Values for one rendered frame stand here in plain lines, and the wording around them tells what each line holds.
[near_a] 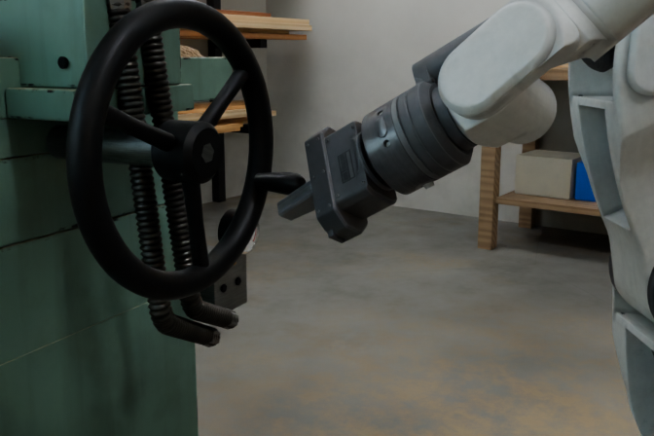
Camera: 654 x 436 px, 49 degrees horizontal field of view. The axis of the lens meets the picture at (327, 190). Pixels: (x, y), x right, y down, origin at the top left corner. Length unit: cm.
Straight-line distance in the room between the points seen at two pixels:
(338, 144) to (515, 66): 20
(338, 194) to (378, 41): 375
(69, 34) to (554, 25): 44
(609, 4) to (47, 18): 51
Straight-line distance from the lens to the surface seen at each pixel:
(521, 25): 61
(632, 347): 111
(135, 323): 96
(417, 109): 65
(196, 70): 101
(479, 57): 62
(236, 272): 106
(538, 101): 67
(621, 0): 63
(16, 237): 81
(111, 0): 75
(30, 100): 76
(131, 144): 74
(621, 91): 89
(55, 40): 76
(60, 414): 90
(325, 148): 73
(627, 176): 93
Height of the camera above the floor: 90
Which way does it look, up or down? 11 degrees down
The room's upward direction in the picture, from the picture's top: straight up
